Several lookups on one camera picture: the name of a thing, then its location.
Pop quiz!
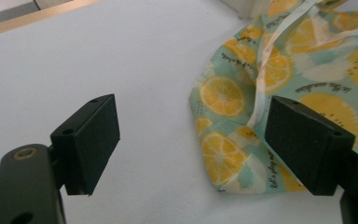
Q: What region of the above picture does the lemon print cloth bag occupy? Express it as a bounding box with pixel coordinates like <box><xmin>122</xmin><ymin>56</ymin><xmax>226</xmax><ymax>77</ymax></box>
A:
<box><xmin>188</xmin><ymin>0</ymin><xmax>358</xmax><ymax>194</ymax></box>

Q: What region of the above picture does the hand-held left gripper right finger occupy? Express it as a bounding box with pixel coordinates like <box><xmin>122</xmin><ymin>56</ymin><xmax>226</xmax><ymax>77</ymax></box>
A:
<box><xmin>264</xmin><ymin>95</ymin><xmax>356</xmax><ymax>196</ymax></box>

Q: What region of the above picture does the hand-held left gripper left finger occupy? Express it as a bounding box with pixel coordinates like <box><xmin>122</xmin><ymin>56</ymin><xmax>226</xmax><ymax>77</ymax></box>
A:
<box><xmin>49</xmin><ymin>93</ymin><xmax>121</xmax><ymax>196</ymax></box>

